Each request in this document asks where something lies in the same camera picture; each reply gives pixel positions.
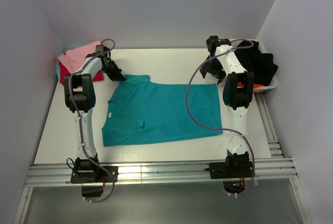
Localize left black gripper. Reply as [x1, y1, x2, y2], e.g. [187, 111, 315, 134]
[100, 61, 126, 82]

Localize pink folded t shirt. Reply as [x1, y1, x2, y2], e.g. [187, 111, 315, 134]
[58, 41, 101, 73]

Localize white plastic basket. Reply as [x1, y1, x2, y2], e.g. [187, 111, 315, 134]
[230, 39, 277, 93]

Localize teal t shirt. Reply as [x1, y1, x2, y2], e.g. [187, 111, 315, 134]
[102, 74, 222, 146]

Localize black t shirt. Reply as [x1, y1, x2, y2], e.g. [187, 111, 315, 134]
[234, 41, 278, 86]

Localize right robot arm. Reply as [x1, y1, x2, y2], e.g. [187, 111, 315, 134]
[199, 35, 254, 177]

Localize red folded t shirt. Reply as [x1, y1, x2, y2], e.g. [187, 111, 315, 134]
[58, 61, 104, 85]

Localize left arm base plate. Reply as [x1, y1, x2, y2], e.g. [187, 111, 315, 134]
[70, 166, 119, 184]

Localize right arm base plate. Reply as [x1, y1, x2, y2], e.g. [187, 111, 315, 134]
[204, 162, 254, 179]

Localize orange t shirt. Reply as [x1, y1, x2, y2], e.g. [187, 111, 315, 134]
[237, 83, 264, 89]

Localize light blue folded t shirt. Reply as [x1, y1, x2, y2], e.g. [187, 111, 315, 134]
[56, 53, 66, 84]

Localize aluminium rail frame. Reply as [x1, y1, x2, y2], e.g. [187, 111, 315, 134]
[14, 93, 313, 223]

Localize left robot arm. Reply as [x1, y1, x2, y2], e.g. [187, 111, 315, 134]
[64, 44, 126, 182]

